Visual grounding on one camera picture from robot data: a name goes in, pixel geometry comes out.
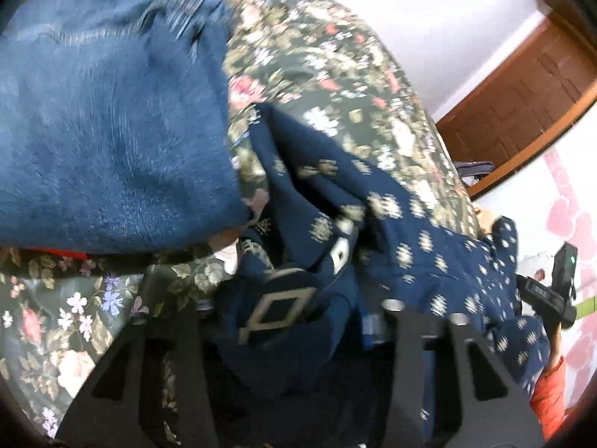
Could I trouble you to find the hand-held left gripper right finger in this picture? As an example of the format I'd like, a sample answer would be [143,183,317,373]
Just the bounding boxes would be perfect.
[368,299,547,448]

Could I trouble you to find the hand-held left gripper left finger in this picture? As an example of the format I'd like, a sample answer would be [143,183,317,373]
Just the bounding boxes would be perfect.
[53,310,220,448]

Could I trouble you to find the navy patterned zip jacket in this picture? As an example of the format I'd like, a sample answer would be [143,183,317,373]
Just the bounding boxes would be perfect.
[205,103,552,448]

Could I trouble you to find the person's right forearm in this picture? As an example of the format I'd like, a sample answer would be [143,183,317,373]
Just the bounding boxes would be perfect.
[529,324,568,442]

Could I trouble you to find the dark bag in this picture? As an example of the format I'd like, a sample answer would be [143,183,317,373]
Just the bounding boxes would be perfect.
[454,161,496,181]

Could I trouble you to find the red cloth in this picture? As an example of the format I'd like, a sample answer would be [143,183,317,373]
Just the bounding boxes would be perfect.
[25,248,87,260]

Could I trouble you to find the brown wooden door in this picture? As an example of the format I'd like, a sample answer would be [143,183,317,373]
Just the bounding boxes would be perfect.
[436,14,597,183]

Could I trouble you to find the blue denim jeans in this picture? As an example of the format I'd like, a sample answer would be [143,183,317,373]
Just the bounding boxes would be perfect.
[0,0,255,255]

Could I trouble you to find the dark floral blanket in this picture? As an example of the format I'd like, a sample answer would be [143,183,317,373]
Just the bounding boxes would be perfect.
[0,0,482,440]

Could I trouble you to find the wooden door frame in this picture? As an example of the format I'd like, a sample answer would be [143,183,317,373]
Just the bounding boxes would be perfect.
[466,9,597,199]

